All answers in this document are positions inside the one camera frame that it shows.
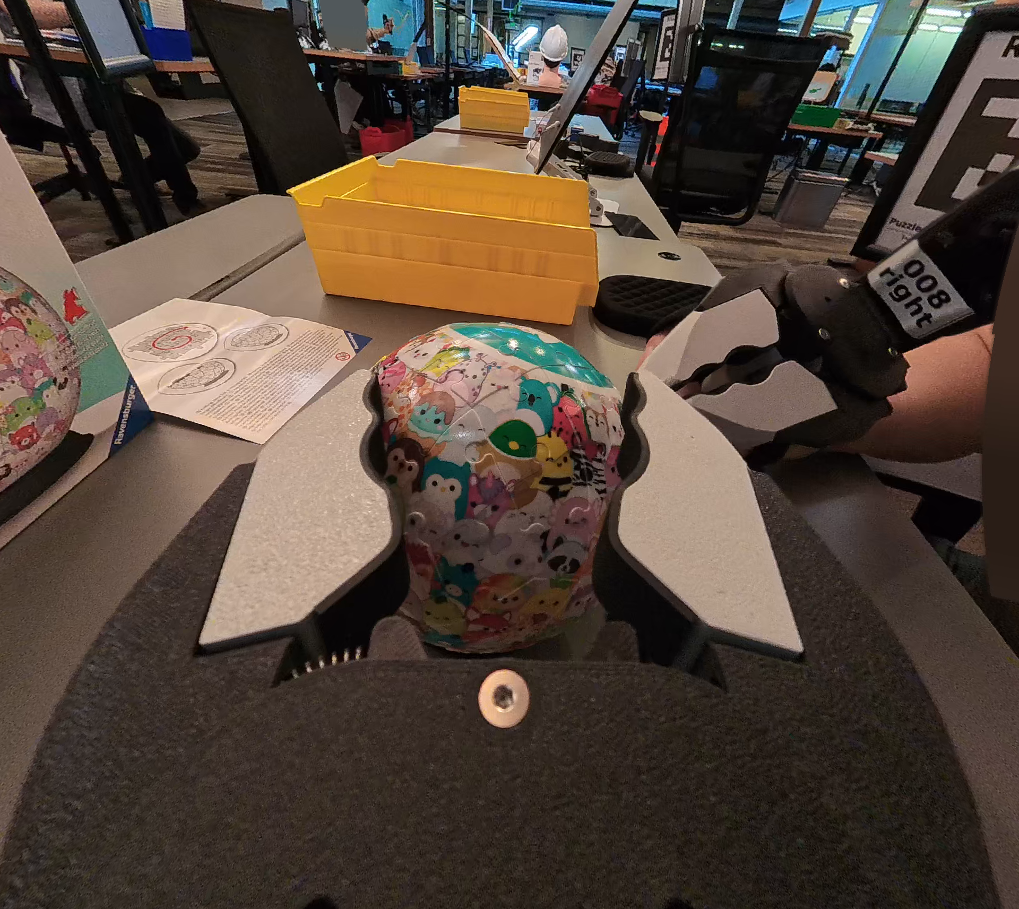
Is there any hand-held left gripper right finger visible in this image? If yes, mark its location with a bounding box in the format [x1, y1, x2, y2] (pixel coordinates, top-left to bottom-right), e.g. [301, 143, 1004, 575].
[593, 370, 807, 670]

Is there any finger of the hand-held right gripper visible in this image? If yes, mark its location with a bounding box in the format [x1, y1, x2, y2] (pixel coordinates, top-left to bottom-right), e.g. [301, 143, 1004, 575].
[673, 354, 839, 460]
[639, 287, 783, 394]

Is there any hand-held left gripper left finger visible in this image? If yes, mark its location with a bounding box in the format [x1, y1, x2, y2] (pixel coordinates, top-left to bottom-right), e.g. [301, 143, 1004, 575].
[196, 368, 412, 657]

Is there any colourful puzzle ball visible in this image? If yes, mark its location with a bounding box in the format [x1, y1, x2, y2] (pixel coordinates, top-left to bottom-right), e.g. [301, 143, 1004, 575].
[372, 322, 627, 655]

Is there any yellow plastic bin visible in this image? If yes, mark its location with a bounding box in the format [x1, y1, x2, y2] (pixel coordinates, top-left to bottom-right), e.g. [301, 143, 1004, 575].
[287, 157, 600, 326]

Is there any person's right forearm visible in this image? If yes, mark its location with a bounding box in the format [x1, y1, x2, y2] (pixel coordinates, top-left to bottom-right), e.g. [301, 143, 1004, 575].
[863, 324, 996, 460]

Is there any puzzle ball cardboard box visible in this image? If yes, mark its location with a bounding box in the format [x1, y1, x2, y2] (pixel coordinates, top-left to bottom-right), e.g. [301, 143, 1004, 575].
[0, 133, 156, 548]

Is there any grey waste bin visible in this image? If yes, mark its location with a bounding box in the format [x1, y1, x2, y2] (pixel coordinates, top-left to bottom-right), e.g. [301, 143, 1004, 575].
[772, 169, 850, 229]

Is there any white instruction leaflet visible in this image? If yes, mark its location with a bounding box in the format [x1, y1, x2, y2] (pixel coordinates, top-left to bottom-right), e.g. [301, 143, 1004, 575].
[109, 298, 373, 446]

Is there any black mesh office chair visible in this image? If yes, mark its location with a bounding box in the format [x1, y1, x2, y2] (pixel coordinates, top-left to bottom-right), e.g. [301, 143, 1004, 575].
[649, 25, 834, 229]

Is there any black framed tag sign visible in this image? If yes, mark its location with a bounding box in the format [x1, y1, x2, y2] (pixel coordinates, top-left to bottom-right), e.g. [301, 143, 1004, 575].
[850, 5, 1019, 265]

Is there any thin black monitor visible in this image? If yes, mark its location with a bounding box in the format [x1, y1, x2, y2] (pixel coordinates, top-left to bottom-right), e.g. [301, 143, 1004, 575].
[532, 0, 660, 176]

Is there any small distant yellow bin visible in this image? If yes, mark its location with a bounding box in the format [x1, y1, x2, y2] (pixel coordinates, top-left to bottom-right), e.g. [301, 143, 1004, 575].
[457, 85, 531, 130]

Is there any red bin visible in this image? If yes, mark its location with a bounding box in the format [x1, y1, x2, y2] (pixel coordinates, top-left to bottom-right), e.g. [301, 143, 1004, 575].
[360, 119, 415, 155]

